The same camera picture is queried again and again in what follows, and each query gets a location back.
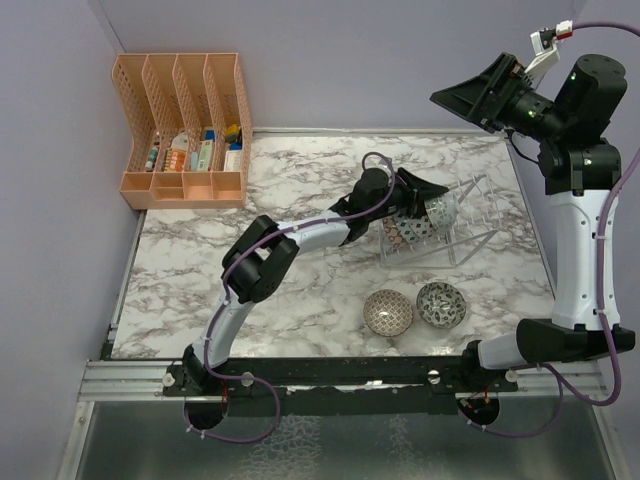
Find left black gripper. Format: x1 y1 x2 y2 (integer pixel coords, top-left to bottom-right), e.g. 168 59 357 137
366 169 447 221

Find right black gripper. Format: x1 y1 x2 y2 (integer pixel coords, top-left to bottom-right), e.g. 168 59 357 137
432 52 570 144

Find pink pattern bowl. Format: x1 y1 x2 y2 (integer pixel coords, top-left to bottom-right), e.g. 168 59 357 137
410 216 437 240

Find red diamond pattern bowl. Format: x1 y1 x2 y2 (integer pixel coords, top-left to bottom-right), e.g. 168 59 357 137
425 192 459 234

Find blue diamond dot bowl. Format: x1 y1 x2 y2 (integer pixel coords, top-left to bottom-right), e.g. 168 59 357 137
394 212 420 245

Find blue triangle pattern bowl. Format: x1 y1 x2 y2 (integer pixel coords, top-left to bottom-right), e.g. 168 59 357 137
381 217 406 250

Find black white leaf bowl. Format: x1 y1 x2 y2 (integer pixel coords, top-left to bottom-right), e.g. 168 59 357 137
416 282 467 329

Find brown lattice pattern bowl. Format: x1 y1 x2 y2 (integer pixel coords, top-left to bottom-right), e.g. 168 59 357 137
363 289 414 337

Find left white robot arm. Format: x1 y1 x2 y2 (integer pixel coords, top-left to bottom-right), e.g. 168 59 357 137
182 168 449 395

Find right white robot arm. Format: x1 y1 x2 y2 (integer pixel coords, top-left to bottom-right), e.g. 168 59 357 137
430 53 636 391

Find yellow black toy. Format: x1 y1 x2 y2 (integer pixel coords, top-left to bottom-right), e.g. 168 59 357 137
225 124 242 144

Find green white box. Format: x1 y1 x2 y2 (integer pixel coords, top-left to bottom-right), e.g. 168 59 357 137
191 139 215 172

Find peach plastic desk organizer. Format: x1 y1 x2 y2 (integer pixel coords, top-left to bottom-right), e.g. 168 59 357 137
112 53 253 211

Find orange white box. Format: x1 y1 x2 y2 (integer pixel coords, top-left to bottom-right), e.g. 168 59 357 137
164 131 189 173

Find small marker bottles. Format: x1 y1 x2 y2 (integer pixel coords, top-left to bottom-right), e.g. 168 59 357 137
144 131 161 172

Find white wire dish rack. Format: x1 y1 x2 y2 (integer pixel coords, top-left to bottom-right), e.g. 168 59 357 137
379 174 502 269

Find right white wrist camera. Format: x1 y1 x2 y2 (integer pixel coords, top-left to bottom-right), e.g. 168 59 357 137
525 20 573 89

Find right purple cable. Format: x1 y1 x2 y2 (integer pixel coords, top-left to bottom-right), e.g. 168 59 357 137
462 20 640 439

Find black mounting rail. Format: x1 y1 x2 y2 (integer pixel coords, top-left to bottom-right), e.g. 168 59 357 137
160 354 517 417

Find aluminium extrusion frame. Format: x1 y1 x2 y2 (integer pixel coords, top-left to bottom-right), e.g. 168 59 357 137
77 360 171 402

